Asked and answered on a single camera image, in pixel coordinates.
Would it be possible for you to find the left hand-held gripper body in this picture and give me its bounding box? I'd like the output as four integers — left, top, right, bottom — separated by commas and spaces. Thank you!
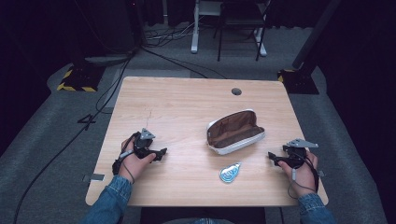
132, 127, 158, 160

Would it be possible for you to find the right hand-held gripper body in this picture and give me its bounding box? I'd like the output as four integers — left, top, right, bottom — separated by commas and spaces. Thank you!
282, 138, 319, 170

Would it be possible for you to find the white pencil case brown lining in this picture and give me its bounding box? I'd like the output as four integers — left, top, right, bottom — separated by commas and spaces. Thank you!
205, 108, 266, 156

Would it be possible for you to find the person's left hand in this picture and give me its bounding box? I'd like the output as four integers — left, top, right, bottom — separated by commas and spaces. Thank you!
119, 137, 157, 184

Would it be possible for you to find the person's right hand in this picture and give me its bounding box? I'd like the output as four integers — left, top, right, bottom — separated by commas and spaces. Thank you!
277, 149, 318, 198

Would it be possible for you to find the black stand base striped edge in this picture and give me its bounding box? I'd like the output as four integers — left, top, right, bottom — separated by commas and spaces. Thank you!
276, 68, 320, 95
56, 63, 106, 93

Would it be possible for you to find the black slanted stand pole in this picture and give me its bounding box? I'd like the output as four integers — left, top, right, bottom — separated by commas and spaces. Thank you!
290, 0, 343, 70

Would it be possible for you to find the black chair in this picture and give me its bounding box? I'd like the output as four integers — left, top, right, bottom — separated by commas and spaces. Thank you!
212, 0, 273, 63

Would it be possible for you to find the left gripper grey cable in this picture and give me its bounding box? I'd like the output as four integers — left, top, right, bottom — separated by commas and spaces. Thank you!
111, 132, 141, 185

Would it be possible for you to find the gripper grey cable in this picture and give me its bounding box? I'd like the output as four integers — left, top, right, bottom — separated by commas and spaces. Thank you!
111, 132, 141, 185
287, 148, 320, 200

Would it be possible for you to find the right gripper grey cable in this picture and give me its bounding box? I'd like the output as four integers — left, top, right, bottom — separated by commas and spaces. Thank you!
287, 148, 320, 200

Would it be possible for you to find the grey metal table bracket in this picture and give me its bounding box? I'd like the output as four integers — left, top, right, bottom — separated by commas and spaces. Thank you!
82, 173, 106, 184

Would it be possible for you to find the long black floor cable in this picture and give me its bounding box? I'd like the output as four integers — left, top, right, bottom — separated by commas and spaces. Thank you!
12, 52, 134, 224

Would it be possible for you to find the bundle of floor cables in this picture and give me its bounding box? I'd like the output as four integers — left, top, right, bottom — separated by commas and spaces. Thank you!
143, 21, 200, 49

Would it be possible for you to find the white desk frame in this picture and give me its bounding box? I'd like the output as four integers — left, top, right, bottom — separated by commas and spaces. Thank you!
190, 0, 268, 58

